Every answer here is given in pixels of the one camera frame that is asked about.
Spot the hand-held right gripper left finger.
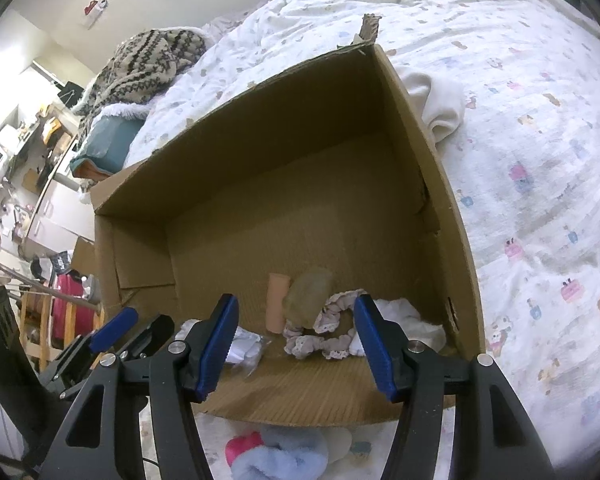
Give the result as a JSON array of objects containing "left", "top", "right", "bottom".
[{"left": 42, "top": 294, "right": 241, "bottom": 480}]

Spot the pink sock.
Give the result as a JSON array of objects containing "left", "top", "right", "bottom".
[{"left": 225, "top": 431, "right": 267, "bottom": 464}]

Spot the red suitcase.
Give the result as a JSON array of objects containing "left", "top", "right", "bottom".
[{"left": 50, "top": 272, "right": 106, "bottom": 349}]

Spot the brown patterned knit blanket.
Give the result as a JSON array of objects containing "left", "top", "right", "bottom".
[{"left": 77, "top": 29, "right": 209, "bottom": 134}]

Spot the blue fluffy cloth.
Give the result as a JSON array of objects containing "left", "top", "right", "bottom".
[{"left": 230, "top": 427, "right": 331, "bottom": 480}]

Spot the red and white wall hook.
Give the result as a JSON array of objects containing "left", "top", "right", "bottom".
[{"left": 82, "top": 0, "right": 109, "bottom": 24}]

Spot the olive green sock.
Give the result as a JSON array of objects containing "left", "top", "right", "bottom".
[{"left": 284, "top": 267, "right": 335, "bottom": 329}]

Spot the peach fabric tube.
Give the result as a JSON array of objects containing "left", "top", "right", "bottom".
[{"left": 266, "top": 272, "right": 292, "bottom": 335}]

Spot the cluttered counter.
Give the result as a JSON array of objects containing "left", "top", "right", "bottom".
[{"left": 0, "top": 105, "right": 81, "bottom": 261}]

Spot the black printed bag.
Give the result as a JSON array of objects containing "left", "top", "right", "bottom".
[{"left": 32, "top": 254, "right": 76, "bottom": 282}]

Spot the white printed bed quilt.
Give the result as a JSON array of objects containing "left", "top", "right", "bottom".
[{"left": 122, "top": 0, "right": 600, "bottom": 480}]

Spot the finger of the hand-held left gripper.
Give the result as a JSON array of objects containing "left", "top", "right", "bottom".
[
  {"left": 55, "top": 306, "right": 140, "bottom": 378},
  {"left": 115, "top": 314, "right": 176, "bottom": 361}
]

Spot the yellow wooden rack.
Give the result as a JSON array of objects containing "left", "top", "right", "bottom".
[{"left": 20, "top": 290, "right": 79, "bottom": 362}]

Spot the cream folded cloth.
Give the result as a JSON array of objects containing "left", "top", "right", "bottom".
[{"left": 397, "top": 71, "right": 466, "bottom": 145}]

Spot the brown cardboard box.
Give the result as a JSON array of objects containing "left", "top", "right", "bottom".
[{"left": 72, "top": 14, "right": 487, "bottom": 423}]

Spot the white cloth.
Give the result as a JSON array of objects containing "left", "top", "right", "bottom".
[{"left": 350, "top": 297, "right": 447, "bottom": 357}]

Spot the teal pillow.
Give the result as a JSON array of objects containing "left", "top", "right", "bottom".
[{"left": 70, "top": 112, "right": 149, "bottom": 179}]

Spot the clear plastic bag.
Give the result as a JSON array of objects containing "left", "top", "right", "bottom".
[{"left": 175, "top": 320, "right": 274, "bottom": 379}]

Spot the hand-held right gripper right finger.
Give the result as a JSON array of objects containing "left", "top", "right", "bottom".
[{"left": 352, "top": 294, "right": 548, "bottom": 480}]

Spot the white cabinet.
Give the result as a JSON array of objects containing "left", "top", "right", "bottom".
[{"left": 27, "top": 180, "right": 96, "bottom": 257}]

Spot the beige lace scrunchie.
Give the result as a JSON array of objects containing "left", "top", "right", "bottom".
[{"left": 284, "top": 289, "right": 374, "bottom": 362}]

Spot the metal pole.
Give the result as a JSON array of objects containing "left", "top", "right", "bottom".
[{"left": 0, "top": 267, "right": 104, "bottom": 314}]

